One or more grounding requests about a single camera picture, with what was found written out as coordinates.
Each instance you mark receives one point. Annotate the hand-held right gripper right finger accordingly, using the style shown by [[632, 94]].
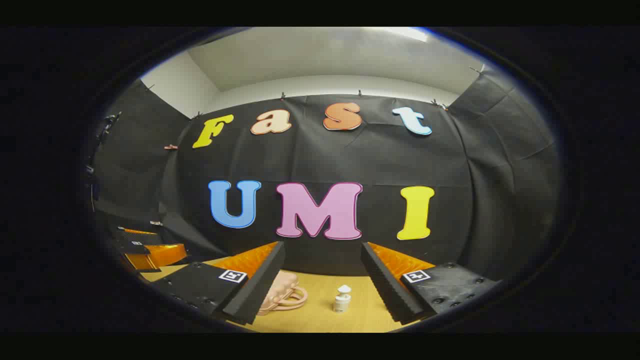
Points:
[[387, 287]]

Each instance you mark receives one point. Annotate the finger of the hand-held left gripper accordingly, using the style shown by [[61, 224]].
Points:
[[162, 255], [129, 246]]

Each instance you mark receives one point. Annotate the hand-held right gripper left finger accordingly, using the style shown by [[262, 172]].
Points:
[[260, 285]]

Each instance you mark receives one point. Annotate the pink suitcase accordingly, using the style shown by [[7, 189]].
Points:
[[281, 292]]

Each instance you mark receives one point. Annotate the white pump bottle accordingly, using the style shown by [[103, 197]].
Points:
[[342, 300]]

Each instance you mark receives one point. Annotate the black backdrop cloth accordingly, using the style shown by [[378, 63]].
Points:
[[320, 155]]

